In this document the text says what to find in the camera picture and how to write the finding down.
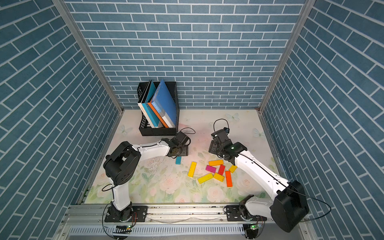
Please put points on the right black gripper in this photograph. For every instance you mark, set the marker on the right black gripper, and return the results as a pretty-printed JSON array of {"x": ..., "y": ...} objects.
[{"x": 212, "y": 148}]

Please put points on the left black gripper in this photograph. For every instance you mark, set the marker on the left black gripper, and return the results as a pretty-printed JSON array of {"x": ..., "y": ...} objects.
[{"x": 185, "y": 150}]

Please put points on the teal long block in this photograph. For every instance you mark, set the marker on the teal long block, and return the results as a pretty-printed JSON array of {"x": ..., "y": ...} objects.
[{"x": 178, "y": 160}]

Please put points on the magenta block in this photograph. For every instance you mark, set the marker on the magenta block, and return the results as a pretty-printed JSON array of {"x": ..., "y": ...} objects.
[{"x": 211, "y": 169}]

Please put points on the yellow long block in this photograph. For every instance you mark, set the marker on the yellow long block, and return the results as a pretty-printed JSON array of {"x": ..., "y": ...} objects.
[{"x": 192, "y": 169}]

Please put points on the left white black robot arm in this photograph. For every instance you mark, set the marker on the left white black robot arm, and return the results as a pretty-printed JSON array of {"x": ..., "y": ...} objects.
[{"x": 120, "y": 166}]

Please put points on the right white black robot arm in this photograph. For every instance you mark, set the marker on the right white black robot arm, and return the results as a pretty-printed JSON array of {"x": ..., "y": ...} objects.
[{"x": 288, "y": 204}]

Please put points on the orange block upper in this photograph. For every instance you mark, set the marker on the orange block upper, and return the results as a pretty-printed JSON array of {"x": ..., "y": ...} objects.
[{"x": 216, "y": 163}]

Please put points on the red small block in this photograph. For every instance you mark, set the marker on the red small block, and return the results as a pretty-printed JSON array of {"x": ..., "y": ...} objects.
[{"x": 221, "y": 170}]

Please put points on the yellow small block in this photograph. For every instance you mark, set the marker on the yellow small block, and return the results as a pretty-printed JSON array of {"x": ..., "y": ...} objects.
[{"x": 219, "y": 177}]

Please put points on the black mesh file holder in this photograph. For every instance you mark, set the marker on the black mesh file holder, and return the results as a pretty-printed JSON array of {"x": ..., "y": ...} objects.
[{"x": 147, "y": 130}]

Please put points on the orange long block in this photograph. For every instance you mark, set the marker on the orange long block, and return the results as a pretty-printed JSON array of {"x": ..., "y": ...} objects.
[{"x": 229, "y": 182}]

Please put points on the orange book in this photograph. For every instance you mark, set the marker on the orange book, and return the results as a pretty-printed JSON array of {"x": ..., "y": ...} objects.
[{"x": 158, "y": 115}]

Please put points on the teal book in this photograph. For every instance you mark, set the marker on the teal book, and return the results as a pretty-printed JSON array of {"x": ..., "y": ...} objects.
[{"x": 153, "y": 117}]

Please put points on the large blue folder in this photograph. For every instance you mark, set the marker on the large blue folder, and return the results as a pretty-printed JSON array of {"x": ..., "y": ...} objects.
[{"x": 165, "y": 105}]

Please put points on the white book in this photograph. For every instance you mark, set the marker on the white book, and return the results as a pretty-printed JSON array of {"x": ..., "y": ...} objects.
[{"x": 143, "y": 90}]

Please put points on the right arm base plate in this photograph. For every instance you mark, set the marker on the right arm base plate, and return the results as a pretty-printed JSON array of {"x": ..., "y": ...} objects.
[{"x": 236, "y": 213}]

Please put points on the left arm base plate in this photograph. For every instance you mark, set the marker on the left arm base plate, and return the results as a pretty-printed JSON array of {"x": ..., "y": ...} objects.
[{"x": 135, "y": 214}]

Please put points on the white slotted cable duct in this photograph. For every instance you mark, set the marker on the white slotted cable duct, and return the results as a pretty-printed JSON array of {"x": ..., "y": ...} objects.
[{"x": 159, "y": 230}]

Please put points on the aluminium mounting rail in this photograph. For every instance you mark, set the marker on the aluminium mounting rail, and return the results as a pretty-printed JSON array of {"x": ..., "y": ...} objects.
[{"x": 94, "y": 214}]

